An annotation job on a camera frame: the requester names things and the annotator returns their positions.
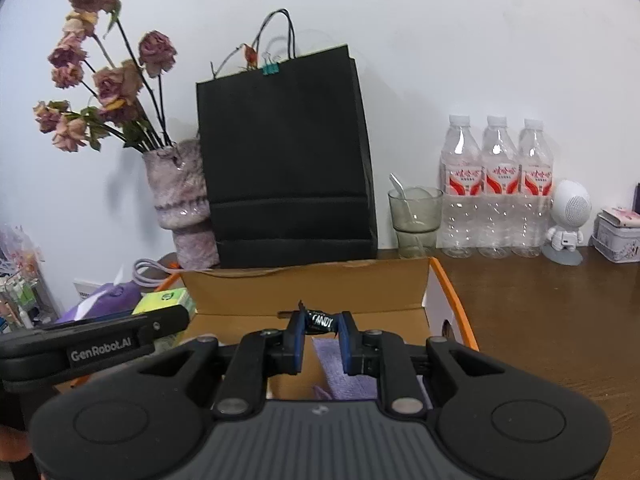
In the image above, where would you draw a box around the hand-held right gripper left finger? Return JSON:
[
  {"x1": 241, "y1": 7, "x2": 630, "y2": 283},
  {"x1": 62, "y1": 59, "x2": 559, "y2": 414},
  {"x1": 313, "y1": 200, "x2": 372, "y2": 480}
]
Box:
[{"x1": 137, "y1": 310, "x2": 306, "y2": 418}]

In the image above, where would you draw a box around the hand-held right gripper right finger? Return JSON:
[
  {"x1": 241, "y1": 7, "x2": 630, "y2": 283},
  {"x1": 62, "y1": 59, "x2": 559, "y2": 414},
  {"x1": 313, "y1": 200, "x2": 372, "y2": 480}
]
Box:
[{"x1": 337, "y1": 311, "x2": 506, "y2": 418}]

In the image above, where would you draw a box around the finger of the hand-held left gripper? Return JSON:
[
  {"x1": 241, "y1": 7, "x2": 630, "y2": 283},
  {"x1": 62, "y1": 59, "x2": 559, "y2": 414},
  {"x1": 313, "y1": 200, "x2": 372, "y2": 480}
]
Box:
[{"x1": 145, "y1": 305, "x2": 191, "y2": 347}]

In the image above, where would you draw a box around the green box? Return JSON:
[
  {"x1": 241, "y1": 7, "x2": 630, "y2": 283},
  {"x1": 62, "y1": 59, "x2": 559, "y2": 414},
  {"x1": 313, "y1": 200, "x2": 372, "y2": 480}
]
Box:
[{"x1": 132, "y1": 288, "x2": 197, "y2": 356}]

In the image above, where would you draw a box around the black candy wrapper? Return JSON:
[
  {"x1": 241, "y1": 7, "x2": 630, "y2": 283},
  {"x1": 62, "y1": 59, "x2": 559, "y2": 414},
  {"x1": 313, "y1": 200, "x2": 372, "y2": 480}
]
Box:
[{"x1": 298, "y1": 301, "x2": 343, "y2": 336}]

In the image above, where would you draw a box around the purple cloth pouch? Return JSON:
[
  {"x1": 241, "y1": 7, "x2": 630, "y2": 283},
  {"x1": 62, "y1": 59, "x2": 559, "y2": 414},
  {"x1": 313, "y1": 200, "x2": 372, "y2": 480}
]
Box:
[{"x1": 312, "y1": 337, "x2": 431, "y2": 401}]

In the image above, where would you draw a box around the red cardboard box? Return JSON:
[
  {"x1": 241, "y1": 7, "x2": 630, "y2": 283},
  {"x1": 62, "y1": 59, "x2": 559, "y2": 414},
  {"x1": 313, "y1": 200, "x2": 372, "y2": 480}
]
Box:
[{"x1": 70, "y1": 256, "x2": 481, "y2": 401}]

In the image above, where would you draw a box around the purple tissue pack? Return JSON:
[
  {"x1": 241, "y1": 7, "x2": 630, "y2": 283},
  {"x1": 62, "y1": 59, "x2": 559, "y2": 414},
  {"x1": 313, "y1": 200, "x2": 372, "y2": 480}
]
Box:
[{"x1": 55, "y1": 265, "x2": 146, "y2": 323}]

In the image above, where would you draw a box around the colourful cluttered rack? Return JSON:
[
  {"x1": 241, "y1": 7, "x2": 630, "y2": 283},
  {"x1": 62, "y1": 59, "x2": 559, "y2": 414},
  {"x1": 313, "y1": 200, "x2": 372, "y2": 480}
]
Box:
[{"x1": 0, "y1": 225, "x2": 56, "y2": 331}]

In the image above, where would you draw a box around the clear glass cup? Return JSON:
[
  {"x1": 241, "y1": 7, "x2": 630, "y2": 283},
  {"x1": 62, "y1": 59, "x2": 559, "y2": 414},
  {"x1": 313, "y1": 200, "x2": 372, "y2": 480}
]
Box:
[{"x1": 389, "y1": 187, "x2": 444, "y2": 260}]

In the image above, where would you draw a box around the purple textured vase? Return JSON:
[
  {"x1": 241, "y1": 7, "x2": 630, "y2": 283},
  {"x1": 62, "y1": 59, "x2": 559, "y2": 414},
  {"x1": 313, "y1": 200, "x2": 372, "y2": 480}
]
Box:
[{"x1": 142, "y1": 140, "x2": 221, "y2": 271}]

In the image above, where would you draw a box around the black paper bag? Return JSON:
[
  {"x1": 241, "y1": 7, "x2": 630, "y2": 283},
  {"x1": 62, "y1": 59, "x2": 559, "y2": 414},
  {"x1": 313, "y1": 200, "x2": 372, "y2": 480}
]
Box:
[{"x1": 196, "y1": 8, "x2": 379, "y2": 269}]

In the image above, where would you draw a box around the clear water bottle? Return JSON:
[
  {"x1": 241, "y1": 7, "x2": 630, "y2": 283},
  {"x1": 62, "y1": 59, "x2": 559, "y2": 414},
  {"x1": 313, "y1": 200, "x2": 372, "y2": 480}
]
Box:
[
  {"x1": 440, "y1": 115, "x2": 483, "y2": 258},
  {"x1": 517, "y1": 119, "x2": 556, "y2": 258},
  {"x1": 477, "y1": 116, "x2": 521, "y2": 259}
]

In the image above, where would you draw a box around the dried rose bouquet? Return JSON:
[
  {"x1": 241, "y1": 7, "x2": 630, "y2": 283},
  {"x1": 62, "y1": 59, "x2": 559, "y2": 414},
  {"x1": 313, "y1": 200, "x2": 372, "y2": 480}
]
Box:
[{"x1": 32, "y1": 0, "x2": 178, "y2": 153}]

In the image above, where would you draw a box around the white robot speaker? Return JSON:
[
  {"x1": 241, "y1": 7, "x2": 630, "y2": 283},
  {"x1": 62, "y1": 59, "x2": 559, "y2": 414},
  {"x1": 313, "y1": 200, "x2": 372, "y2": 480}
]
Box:
[{"x1": 542, "y1": 180, "x2": 593, "y2": 266}]

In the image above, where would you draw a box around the small tin box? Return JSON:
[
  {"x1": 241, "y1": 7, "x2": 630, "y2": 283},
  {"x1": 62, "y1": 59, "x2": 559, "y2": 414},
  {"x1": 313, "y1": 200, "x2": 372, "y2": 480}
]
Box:
[{"x1": 592, "y1": 207, "x2": 640, "y2": 264}]

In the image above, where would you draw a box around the purple cable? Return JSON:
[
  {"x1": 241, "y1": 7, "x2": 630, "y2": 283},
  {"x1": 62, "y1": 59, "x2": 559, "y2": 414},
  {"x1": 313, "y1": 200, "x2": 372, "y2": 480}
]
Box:
[{"x1": 134, "y1": 258, "x2": 176, "y2": 291}]

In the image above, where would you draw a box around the white wall plate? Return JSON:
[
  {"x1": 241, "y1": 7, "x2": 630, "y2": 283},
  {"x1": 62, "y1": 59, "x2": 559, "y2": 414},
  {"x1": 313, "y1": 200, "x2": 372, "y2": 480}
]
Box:
[{"x1": 74, "y1": 277, "x2": 118, "y2": 306}]

